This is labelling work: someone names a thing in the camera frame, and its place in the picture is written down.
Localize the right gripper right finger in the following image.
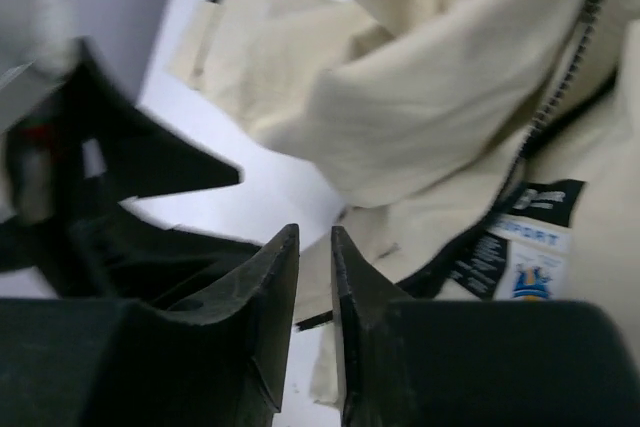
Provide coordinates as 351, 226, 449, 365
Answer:
331, 227, 639, 426

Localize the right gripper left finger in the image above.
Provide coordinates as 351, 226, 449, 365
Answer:
1, 224, 299, 426

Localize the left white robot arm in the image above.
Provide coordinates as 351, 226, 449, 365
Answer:
1, 0, 258, 311

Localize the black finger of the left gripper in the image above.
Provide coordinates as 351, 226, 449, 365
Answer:
1, 40, 258, 307

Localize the beige jacket black lining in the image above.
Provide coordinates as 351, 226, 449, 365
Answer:
162, 0, 640, 406

